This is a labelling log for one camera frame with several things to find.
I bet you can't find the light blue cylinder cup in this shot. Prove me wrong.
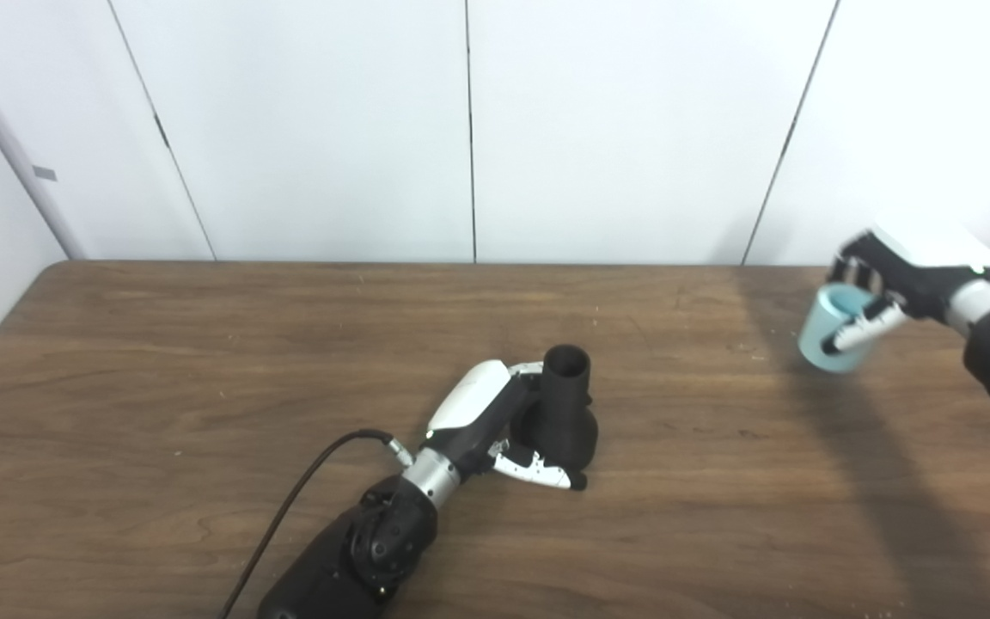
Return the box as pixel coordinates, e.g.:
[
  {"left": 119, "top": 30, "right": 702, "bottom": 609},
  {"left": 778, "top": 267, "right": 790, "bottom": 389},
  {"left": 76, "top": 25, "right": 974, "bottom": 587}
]
[{"left": 797, "top": 285, "right": 883, "bottom": 374}]

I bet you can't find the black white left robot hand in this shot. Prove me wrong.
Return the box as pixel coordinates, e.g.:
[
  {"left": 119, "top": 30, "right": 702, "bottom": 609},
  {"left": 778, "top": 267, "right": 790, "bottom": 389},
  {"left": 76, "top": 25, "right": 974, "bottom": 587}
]
[{"left": 425, "top": 359, "right": 589, "bottom": 493}]

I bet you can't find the black cylindrical base part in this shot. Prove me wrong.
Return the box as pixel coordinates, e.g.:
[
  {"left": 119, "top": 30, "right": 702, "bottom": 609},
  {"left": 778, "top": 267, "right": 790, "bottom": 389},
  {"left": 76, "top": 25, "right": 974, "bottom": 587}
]
[{"left": 516, "top": 345, "right": 599, "bottom": 472}]

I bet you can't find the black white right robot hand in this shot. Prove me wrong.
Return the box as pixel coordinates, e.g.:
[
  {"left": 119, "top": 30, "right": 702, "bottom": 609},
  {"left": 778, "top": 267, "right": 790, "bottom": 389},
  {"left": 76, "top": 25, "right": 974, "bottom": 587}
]
[{"left": 822, "top": 225, "right": 990, "bottom": 355}]

